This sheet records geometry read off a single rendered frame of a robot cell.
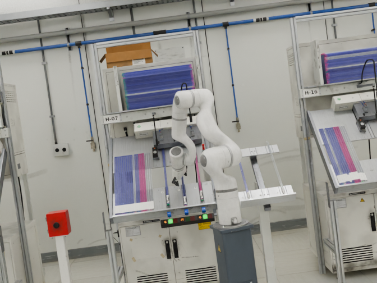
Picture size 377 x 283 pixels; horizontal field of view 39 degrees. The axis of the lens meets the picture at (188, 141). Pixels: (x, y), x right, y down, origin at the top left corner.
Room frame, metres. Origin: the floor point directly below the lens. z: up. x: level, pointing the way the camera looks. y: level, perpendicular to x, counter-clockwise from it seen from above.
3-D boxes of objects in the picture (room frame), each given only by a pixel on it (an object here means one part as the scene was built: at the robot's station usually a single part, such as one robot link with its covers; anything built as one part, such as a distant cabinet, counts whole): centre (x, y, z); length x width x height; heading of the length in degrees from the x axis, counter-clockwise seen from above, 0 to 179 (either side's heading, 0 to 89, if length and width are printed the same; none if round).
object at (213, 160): (2.77, -0.14, 1.00); 0.19 x 0.12 x 0.24; 120
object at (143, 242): (3.96, 0.22, 0.31); 0.70 x 0.65 x 0.62; 91
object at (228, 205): (2.78, -0.17, 0.79); 0.19 x 0.19 x 0.18
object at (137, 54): (4.14, 0.27, 1.82); 0.68 x 0.30 x 0.20; 91
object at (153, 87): (3.84, 0.16, 1.52); 0.51 x 0.13 x 0.27; 91
